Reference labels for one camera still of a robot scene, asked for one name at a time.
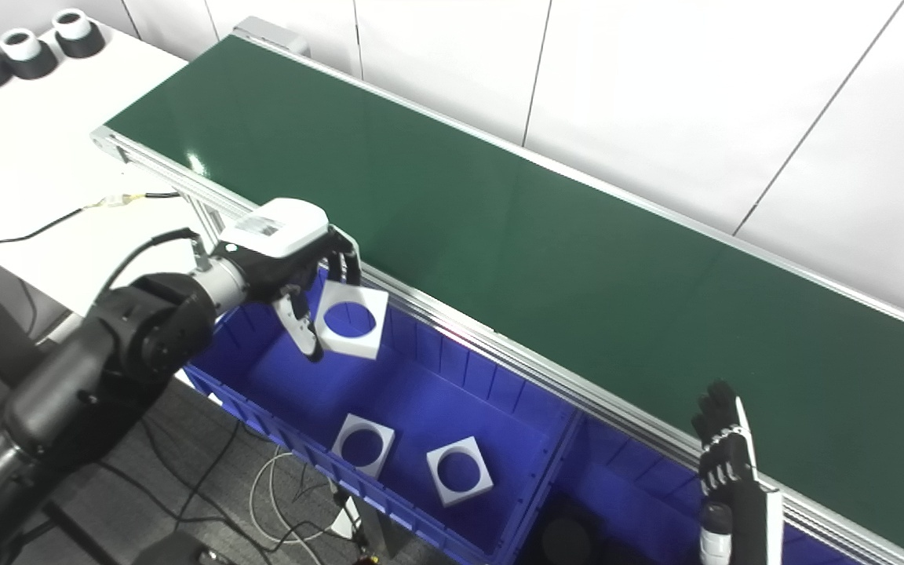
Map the black cable with yellow plug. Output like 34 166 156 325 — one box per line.
0 191 183 272

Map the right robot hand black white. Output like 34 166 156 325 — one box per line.
691 381 784 565

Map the white square part round hole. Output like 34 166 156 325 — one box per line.
427 436 494 507
315 280 390 360
332 414 396 479

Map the black floor cable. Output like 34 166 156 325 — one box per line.
95 420 319 565

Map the green conveyor belt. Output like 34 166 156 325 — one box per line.
91 27 904 565
107 35 904 562

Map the grey conveyor motor housing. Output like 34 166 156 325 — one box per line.
232 16 312 58

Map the blue plastic bin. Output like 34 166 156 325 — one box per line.
181 267 582 565
515 416 869 565

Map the white floor cable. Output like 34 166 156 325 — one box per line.
248 451 359 552

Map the aluminium conveyor leg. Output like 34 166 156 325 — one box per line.
185 196 258 246

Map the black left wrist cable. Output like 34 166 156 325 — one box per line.
91 228 211 315

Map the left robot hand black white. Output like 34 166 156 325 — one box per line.
217 198 363 363

